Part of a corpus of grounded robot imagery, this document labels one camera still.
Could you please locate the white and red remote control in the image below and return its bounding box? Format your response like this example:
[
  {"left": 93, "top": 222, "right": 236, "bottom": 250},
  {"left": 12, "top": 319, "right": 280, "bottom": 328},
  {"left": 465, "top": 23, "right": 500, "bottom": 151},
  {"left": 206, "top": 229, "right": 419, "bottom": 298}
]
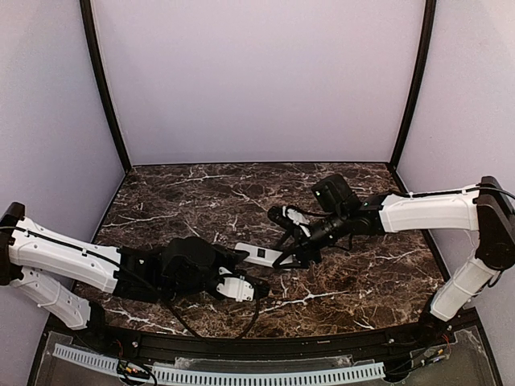
[{"left": 235, "top": 243, "right": 282, "bottom": 268}]

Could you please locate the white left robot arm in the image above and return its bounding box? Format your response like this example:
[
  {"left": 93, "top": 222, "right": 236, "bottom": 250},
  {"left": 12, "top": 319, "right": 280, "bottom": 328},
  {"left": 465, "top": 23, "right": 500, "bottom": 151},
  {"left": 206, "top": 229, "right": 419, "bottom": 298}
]
[{"left": 1, "top": 202, "right": 260, "bottom": 332}]

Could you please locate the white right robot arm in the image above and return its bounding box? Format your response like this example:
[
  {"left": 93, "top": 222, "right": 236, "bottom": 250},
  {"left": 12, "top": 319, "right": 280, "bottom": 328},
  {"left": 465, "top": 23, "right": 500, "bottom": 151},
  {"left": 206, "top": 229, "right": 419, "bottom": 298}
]
[{"left": 268, "top": 174, "right": 514, "bottom": 322}]

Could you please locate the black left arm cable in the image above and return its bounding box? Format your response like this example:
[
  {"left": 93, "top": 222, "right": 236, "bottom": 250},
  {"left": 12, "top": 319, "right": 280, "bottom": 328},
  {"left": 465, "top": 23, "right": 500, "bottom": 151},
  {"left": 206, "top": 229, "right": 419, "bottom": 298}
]
[{"left": 116, "top": 248, "right": 262, "bottom": 343}]

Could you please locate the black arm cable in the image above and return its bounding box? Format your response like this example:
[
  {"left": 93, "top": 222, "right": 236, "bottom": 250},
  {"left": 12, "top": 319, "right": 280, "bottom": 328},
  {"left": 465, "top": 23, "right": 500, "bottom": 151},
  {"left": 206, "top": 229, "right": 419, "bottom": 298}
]
[
  {"left": 116, "top": 248, "right": 262, "bottom": 343},
  {"left": 470, "top": 183, "right": 515, "bottom": 202}
]

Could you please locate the white slotted cable duct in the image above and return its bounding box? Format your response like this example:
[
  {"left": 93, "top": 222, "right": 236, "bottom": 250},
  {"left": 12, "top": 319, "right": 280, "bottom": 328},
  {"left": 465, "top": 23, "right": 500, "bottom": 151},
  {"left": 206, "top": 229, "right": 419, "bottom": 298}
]
[{"left": 53, "top": 343, "right": 386, "bottom": 385}]

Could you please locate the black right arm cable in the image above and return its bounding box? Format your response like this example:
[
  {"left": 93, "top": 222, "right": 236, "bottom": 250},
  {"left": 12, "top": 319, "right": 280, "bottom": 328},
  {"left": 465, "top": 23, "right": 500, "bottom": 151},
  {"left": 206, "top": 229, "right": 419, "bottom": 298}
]
[{"left": 470, "top": 183, "right": 515, "bottom": 202}]

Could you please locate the black right corner post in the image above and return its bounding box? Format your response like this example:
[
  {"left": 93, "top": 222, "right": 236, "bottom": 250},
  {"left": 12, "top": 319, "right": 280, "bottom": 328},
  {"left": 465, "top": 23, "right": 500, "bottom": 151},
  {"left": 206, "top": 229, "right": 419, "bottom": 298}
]
[{"left": 389, "top": 0, "right": 437, "bottom": 170}]

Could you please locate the black corner post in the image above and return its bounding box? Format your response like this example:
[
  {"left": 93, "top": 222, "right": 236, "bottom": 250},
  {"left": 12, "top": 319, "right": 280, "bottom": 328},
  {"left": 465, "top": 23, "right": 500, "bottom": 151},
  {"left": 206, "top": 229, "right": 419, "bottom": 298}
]
[
  {"left": 389, "top": 0, "right": 437, "bottom": 170},
  {"left": 79, "top": 0, "right": 132, "bottom": 174}
]

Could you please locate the black left corner post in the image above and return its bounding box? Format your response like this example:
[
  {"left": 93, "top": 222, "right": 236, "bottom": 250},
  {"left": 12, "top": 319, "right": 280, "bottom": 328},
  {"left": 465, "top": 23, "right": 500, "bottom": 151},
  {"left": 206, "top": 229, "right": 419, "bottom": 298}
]
[{"left": 79, "top": 0, "right": 132, "bottom": 174}]

